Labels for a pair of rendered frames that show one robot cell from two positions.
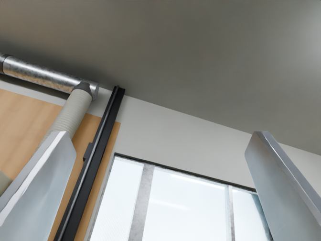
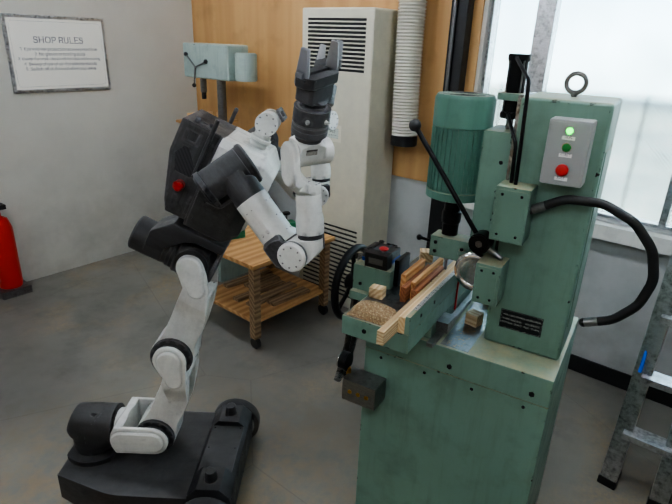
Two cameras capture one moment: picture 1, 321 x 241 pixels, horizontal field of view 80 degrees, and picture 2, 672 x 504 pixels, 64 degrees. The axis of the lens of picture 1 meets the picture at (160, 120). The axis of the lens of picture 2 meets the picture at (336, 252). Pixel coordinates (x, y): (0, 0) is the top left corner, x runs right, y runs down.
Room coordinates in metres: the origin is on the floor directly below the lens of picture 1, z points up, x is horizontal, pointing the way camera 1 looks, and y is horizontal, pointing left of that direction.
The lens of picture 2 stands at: (-1.14, -1.53, 1.64)
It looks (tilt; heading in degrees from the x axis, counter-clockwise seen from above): 22 degrees down; 50
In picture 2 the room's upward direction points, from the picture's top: 2 degrees clockwise
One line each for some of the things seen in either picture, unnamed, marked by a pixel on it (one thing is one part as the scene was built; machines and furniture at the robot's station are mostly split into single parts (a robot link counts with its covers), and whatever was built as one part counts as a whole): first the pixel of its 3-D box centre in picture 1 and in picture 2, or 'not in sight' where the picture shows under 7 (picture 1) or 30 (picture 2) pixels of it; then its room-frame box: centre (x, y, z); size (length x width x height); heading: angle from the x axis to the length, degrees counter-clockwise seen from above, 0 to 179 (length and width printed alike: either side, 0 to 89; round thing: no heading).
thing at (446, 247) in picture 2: not in sight; (453, 248); (0.19, -0.54, 1.03); 0.14 x 0.07 x 0.09; 109
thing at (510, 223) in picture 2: not in sight; (512, 212); (0.11, -0.78, 1.23); 0.09 x 0.08 x 0.15; 109
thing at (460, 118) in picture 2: not in sight; (459, 147); (0.19, -0.52, 1.35); 0.18 x 0.18 x 0.31
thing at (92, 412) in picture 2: not in sight; (157, 444); (-0.59, 0.11, 0.19); 0.64 x 0.52 x 0.33; 139
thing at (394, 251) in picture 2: not in sight; (380, 253); (0.04, -0.37, 0.99); 0.13 x 0.11 x 0.06; 19
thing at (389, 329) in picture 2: not in sight; (424, 296); (0.02, -0.58, 0.92); 0.60 x 0.02 x 0.04; 19
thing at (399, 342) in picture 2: not in sight; (402, 291); (0.07, -0.45, 0.87); 0.61 x 0.30 x 0.06; 19
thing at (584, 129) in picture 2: not in sight; (567, 151); (0.16, -0.87, 1.40); 0.10 x 0.06 x 0.16; 109
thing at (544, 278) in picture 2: not in sight; (549, 225); (0.28, -0.80, 1.16); 0.22 x 0.22 x 0.72; 19
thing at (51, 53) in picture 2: not in sight; (60, 54); (-0.16, 2.48, 1.48); 0.64 x 0.02 x 0.46; 11
